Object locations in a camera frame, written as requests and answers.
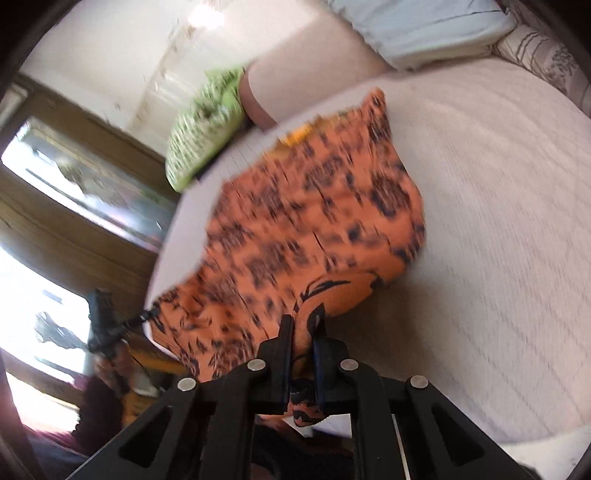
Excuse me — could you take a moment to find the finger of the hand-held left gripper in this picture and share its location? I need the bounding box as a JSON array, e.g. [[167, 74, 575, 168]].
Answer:
[[121, 310, 160, 329]]

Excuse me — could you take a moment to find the green checked pillow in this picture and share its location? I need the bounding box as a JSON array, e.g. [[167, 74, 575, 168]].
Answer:
[[165, 66, 247, 191]]

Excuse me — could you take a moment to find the orange floral small garment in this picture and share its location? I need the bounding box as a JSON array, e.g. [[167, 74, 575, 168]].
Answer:
[[147, 88, 428, 428]]

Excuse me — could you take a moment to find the striped floral cushion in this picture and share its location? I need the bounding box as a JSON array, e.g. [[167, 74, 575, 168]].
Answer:
[[494, 24, 580, 104]]

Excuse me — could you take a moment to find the leaded glass door pane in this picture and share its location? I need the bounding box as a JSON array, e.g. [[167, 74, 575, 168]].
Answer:
[[2, 115, 178, 252]]

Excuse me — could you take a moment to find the pink quilted bed mattress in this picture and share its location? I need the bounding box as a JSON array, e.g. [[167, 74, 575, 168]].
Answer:
[[145, 58, 587, 457]]

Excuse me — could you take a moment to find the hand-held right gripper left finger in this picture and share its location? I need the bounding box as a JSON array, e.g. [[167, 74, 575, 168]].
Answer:
[[69, 315, 295, 480]]

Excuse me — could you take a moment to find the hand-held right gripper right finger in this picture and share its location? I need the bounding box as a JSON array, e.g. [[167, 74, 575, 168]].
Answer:
[[313, 331, 528, 480]]

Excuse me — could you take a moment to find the person's left hand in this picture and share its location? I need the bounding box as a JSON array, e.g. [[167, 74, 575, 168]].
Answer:
[[95, 344, 138, 398]]

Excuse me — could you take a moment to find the light blue pillow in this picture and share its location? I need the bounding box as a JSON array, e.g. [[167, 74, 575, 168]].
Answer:
[[323, 0, 518, 70]]

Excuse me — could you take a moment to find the pink bolster cushion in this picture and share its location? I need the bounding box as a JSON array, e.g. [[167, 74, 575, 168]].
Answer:
[[238, 11, 402, 127]]

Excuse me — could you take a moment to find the door side glass panel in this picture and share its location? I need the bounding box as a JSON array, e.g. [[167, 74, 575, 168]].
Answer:
[[0, 249, 93, 377]]

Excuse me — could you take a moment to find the brown wooden door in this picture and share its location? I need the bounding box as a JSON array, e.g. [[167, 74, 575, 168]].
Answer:
[[0, 74, 182, 416]]

